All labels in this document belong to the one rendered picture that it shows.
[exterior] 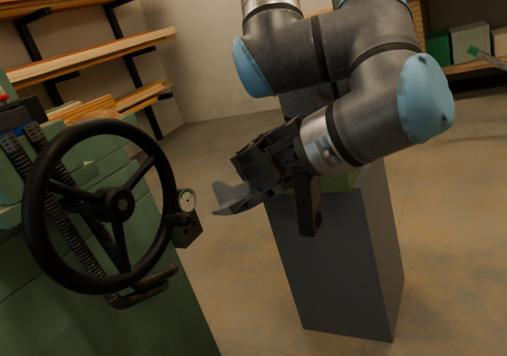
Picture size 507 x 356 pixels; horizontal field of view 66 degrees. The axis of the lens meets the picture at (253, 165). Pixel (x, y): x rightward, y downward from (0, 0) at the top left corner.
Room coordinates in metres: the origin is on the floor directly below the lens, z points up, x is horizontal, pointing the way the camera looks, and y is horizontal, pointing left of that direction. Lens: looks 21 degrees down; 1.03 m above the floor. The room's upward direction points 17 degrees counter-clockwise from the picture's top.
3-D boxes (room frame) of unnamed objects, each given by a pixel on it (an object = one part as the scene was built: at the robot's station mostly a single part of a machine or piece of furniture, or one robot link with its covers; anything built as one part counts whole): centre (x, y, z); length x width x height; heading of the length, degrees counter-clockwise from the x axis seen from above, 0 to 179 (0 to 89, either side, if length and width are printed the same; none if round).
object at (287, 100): (1.09, -0.21, 0.83); 0.17 x 0.15 x 0.18; 73
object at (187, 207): (0.90, 0.20, 0.65); 0.06 x 0.04 x 0.08; 144
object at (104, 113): (0.93, 0.32, 0.91); 0.12 x 0.09 x 0.03; 54
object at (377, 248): (1.09, -0.20, 0.28); 0.30 x 0.30 x 0.55; 57
